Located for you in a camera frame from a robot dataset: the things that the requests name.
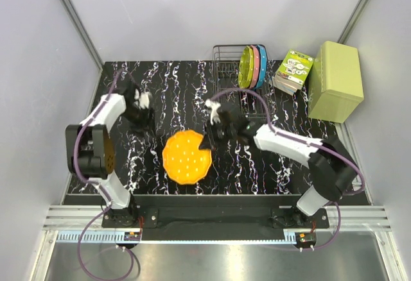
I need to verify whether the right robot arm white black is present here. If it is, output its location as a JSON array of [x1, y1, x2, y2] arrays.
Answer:
[[199, 116, 360, 228]]

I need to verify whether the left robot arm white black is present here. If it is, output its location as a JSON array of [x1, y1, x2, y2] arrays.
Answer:
[[65, 83, 155, 227]]

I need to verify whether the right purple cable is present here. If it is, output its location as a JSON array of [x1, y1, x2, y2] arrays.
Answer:
[[210, 88, 364, 252]]

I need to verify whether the purple cable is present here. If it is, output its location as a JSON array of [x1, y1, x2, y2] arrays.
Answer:
[[210, 88, 364, 252], [73, 68, 142, 277]]

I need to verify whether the green dotted plate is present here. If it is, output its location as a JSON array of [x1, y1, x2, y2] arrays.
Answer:
[[238, 46, 254, 89]]

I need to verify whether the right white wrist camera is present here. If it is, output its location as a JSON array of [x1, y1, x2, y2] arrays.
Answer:
[[205, 99, 221, 125]]

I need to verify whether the orange dotted plate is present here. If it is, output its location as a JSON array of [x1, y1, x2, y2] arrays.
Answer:
[[162, 130, 212, 185]]

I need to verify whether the pink dotted plate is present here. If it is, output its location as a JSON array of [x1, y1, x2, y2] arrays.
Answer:
[[249, 45, 260, 89]]

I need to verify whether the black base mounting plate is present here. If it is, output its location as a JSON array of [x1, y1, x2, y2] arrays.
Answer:
[[101, 207, 329, 230]]

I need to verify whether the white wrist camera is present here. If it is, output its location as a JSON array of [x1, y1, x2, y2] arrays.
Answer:
[[205, 99, 221, 125], [133, 89, 152, 109]]

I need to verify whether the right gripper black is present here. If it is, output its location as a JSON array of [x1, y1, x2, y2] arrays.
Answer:
[[200, 118, 236, 151]]

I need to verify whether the green book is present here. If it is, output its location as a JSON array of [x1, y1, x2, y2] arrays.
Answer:
[[272, 49, 314, 95]]

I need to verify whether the light green box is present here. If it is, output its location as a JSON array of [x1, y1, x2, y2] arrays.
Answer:
[[308, 41, 364, 123]]

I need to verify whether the black wire dish rack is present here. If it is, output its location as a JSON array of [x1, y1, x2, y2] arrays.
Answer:
[[212, 44, 279, 121]]

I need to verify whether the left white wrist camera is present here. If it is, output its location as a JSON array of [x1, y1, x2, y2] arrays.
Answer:
[[133, 89, 152, 109]]

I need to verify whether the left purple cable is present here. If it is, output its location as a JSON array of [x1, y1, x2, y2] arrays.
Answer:
[[73, 68, 142, 277]]

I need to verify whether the blue dotted plate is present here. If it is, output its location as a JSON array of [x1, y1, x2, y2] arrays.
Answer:
[[256, 44, 267, 89]]

